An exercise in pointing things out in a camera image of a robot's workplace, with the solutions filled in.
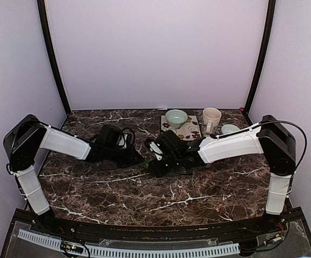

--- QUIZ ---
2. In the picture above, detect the circuit board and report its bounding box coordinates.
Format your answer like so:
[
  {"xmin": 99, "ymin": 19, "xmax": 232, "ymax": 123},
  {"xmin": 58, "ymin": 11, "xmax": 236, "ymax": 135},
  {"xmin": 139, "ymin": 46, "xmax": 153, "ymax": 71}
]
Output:
[
  {"xmin": 263, "ymin": 234, "xmax": 285, "ymax": 246},
  {"xmin": 60, "ymin": 241, "xmax": 85, "ymax": 254}
]

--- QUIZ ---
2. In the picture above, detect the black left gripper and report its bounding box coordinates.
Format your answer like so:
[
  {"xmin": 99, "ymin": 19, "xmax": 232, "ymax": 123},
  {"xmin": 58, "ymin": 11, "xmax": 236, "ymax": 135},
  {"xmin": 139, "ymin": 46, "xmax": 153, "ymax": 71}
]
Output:
[{"xmin": 105, "ymin": 144, "xmax": 145, "ymax": 169}]

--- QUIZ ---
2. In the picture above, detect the black left corner post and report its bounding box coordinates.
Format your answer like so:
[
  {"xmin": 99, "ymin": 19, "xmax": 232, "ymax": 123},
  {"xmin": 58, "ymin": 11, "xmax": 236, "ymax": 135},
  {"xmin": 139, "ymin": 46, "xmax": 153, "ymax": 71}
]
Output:
[{"xmin": 37, "ymin": 0, "xmax": 71, "ymax": 116}]

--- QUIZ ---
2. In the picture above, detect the teal ribbed small bowl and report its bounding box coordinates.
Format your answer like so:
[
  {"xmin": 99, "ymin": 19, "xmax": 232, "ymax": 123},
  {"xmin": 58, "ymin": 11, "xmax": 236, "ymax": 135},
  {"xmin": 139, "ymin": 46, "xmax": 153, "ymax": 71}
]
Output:
[{"xmin": 221, "ymin": 124, "xmax": 240, "ymax": 134}]

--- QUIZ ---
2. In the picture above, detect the floral square ceramic plate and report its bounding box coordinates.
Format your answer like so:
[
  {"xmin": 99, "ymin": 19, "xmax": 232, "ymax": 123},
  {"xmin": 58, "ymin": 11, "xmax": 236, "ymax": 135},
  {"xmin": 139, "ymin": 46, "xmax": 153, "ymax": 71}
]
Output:
[{"xmin": 160, "ymin": 114, "xmax": 202, "ymax": 142}]

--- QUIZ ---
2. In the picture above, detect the right circuit board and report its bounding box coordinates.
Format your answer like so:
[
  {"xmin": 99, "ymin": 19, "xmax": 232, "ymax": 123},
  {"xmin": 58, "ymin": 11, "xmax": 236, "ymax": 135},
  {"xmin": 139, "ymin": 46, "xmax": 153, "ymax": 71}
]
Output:
[{"xmin": 263, "ymin": 234, "xmax": 285, "ymax": 246}]

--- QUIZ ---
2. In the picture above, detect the green pill organizer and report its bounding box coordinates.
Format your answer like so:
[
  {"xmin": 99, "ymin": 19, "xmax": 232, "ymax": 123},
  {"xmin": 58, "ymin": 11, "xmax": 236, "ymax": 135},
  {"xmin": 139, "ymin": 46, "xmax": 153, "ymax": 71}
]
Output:
[{"xmin": 140, "ymin": 161, "xmax": 149, "ymax": 169}]

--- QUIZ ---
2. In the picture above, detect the black corner post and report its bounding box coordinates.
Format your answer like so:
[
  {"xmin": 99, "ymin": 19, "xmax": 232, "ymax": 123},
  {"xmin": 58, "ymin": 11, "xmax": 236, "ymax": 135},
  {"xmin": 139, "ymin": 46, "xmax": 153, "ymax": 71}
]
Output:
[
  {"xmin": 37, "ymin": 0, "xmax": 71, "ymax": 116},
  {"xmin": 243, "ymin": 0, "xmax": 276, "ymax": 116}
]

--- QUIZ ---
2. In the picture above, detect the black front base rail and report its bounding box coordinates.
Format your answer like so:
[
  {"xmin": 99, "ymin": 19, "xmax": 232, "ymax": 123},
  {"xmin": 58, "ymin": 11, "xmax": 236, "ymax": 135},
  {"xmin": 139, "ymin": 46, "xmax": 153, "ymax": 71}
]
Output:
[{"xmin": 0, "ymin": 207, "xmax": 311, "ymax": 257}]

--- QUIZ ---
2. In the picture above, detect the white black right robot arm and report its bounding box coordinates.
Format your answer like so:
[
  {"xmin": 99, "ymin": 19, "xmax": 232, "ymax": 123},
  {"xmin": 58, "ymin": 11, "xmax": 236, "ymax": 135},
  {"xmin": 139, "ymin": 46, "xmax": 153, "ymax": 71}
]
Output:
[{"xmin": 145, "ymin": 115, "xmax": 296, "ymax": 233}]

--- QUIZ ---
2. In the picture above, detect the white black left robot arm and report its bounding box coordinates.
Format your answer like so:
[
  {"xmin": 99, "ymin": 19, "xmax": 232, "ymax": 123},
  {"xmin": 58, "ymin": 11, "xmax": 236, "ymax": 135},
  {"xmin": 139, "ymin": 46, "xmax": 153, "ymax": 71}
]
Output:
[{"xmin": 3, "ymin": 114, "xmax": 145, "ymax": 234}]

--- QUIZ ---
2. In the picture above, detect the plain teal ceramic bowl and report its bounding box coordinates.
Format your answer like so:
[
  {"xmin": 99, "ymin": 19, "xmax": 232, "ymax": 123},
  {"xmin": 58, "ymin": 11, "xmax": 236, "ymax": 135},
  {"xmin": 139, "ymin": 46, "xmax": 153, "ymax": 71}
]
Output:
[{"xmin": 165, "ymin": 109, "xmax": 188, "ymax": 128}]

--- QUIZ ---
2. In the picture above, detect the white slotted cable duct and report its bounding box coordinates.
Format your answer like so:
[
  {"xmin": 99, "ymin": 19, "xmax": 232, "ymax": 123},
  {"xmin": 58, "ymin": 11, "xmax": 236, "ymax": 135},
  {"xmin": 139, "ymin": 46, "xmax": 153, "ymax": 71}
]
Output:
[{"xmin": 17, "ymin": 229, "xmax": 240, "ymax": 257}]

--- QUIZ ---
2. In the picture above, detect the cream floral ceramic mug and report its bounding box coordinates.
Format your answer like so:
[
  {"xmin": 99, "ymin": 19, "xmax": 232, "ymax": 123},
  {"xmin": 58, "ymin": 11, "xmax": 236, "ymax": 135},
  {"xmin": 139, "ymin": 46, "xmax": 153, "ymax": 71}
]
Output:
[{"xmin": 201, "ymin": 107, "xmax": 222, "ymax": 137}]

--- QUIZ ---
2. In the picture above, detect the black right corner post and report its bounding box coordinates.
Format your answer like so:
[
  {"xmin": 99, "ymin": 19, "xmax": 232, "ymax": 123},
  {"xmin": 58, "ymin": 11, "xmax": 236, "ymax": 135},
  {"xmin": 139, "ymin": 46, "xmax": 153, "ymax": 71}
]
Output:
[{"xmin": 243, "ymin": 0, "xmax": 276, "ymax": 116}]

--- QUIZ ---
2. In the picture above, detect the left circuit board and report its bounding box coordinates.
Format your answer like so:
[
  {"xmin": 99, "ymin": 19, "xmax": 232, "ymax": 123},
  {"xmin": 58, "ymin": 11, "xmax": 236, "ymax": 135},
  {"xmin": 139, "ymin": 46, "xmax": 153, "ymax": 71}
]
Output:
[{"xmin": 60, "ymin": 241, "xmax": 85, "ymax": 254}]

